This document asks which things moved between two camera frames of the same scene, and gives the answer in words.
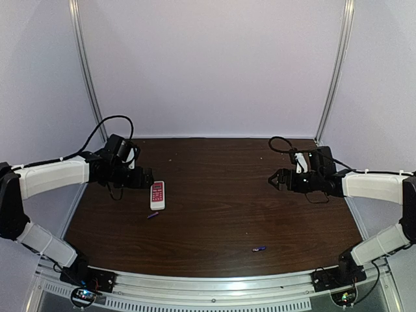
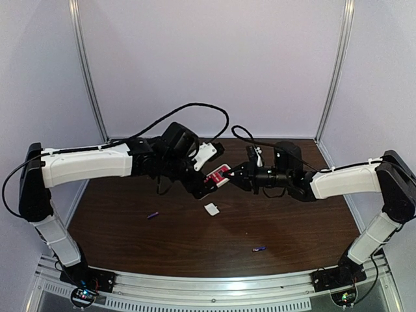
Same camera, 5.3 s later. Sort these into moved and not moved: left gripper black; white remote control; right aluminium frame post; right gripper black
Moved: right gripper black; left gripper black; white remote control
Not moved: right aluminium frame post
